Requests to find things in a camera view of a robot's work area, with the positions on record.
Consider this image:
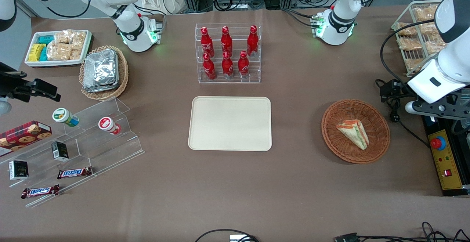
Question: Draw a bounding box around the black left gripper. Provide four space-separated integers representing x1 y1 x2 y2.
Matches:
380 80 409 99

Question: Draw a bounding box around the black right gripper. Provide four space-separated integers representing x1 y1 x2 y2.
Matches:
0 62 61 103

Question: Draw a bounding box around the triangular sandwich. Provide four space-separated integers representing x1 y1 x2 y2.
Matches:
336 119 370 151

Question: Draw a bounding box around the white rectangular snack tray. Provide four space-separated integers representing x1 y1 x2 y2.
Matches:
25 30 93 68

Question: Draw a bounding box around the round brown wicker basket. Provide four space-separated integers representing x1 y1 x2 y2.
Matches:
321 99 391 164

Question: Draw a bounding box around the oval tan wicker basket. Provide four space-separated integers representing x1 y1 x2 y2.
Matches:
79 46 129 101

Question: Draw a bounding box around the beige rectangular tray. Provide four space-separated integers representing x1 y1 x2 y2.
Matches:
188 96 272 152

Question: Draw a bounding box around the clear bag of fried snacks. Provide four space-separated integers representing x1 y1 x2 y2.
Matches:
414 5 440 22
419 23 440 39
395 22 417 37
397 37 423 52
404 57 423 72
424 40 447 54

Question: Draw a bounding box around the green lid yogurt cup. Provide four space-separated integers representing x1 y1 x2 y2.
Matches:
52 108 80 128

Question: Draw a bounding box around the yellow snack pack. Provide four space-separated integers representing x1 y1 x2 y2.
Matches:
28 44 46 62

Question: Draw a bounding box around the red plaid cookie box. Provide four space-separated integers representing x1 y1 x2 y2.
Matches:
0 120 53 158

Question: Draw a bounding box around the small black box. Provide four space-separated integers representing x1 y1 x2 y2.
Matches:
51 141 70 162
8 160 29 181

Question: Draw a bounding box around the silver foil pouch stack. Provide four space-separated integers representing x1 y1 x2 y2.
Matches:
83 49 120 93

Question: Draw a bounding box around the red lid yogurt cup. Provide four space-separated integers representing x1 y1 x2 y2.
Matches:
98 116 122 136

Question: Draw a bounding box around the clear acrylic step display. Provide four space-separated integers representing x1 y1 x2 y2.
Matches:
0 97 145 209

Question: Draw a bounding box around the Snickers chocolate bar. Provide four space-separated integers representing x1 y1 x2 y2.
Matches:
21 184 60 199
57 166 93 180

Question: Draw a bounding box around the black yellow emergency stop box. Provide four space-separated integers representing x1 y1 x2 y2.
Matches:
422 115 470 198

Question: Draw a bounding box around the red cola bottle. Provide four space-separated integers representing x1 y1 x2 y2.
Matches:
200 27 215 58
221 26 233 57
203 53 217 80
222 51 234 79
238 51 250 79
247 25 259 57

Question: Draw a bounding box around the clear acrylic bottle rack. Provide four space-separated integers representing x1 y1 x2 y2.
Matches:
195 23 261 84

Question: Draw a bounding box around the black table cable with plug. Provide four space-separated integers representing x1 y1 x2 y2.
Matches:
375 80 431 149

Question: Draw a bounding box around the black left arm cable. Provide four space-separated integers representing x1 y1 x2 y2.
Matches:
380 19 446 85

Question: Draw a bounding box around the white wire basket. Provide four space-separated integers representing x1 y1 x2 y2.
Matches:
391 0 448 77

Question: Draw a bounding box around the black connector with cables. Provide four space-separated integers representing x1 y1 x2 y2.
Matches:
334 221 470 242

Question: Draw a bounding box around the black looped cable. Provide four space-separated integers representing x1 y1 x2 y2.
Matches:
194 229 260 242

